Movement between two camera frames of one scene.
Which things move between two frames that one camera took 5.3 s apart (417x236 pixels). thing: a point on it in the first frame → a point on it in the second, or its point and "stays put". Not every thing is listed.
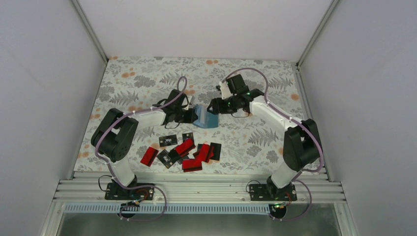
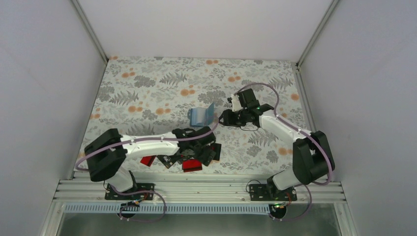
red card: [149, 156] stays put
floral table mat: [236, 142] stays put
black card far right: [215, 151] stays put
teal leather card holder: [205, 119] stays put
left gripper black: [190, 119] → [206, 157]
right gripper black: [217, 107] → [228, 119]
